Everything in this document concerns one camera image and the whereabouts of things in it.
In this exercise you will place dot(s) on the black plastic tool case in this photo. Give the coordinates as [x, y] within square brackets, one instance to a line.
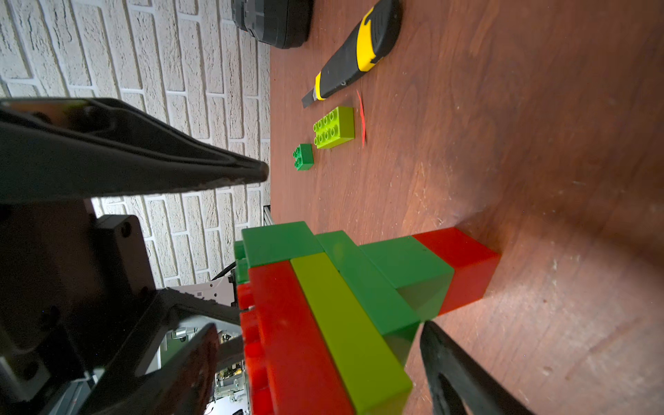
[278, 23]

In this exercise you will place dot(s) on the yellow black utility knife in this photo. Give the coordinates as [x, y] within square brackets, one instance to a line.
[369, 42]

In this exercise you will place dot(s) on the red long lego brick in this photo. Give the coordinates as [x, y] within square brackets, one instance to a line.
[289, 367]

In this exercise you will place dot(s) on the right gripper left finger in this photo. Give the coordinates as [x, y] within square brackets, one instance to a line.
[184, 383]

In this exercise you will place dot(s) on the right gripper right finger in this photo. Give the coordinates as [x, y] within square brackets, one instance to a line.
[458, 384]

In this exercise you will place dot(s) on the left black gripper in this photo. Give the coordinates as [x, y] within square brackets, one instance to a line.
[74, 288]

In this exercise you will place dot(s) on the lime green long lego brick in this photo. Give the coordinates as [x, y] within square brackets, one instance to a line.
[335, 128]

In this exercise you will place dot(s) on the small red lego brick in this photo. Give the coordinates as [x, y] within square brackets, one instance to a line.
[473, 264]

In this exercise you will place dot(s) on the green square lego brick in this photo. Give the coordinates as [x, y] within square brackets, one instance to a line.
[303, 157]
[417, 273]

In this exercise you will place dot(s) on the red paper scrap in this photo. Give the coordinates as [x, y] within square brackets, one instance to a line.
[363, 119]

